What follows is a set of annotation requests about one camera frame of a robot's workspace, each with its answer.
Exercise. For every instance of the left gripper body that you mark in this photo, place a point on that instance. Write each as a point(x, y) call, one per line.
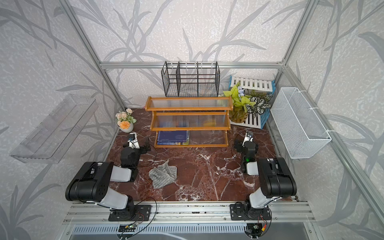
point(142, 150)

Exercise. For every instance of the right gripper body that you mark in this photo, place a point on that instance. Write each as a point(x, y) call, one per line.
point(240, 148)

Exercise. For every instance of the grey fluffy cloth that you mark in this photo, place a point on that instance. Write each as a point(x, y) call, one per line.
point(163, 175)

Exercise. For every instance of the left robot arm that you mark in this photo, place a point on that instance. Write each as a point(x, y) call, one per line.
point(92, 185)

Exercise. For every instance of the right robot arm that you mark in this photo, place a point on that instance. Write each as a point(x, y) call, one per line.
point(276, 183)

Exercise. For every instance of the orange wooden bookshelf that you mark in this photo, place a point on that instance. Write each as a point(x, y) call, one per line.
point(205, 119)

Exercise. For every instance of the blue Animal Farm book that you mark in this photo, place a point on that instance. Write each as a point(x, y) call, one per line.
point(182, 143)

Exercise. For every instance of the white pot with flowers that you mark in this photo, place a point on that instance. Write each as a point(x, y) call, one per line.
point(125, 120)

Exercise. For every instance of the dark blue book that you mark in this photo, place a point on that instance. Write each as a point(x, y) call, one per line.
point(173, 136)

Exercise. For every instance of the green potted plant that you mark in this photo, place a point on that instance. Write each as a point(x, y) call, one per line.
point(254, 104)

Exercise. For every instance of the white blue slatted crate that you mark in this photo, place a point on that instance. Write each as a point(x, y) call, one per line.
point(261, 86)

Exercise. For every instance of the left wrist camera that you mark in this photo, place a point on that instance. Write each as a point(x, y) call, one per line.
point(133, 141)

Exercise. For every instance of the white wire wall basket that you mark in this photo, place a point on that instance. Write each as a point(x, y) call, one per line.
point(301, 130)

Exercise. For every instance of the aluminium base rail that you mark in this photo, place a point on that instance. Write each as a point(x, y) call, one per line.
point(192, 212)

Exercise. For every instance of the black wire mesh organizer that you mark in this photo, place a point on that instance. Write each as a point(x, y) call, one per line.
point(191, 79)

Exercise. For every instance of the clear acrylic wall shelf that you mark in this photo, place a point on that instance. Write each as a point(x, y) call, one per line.
point(52, 138)

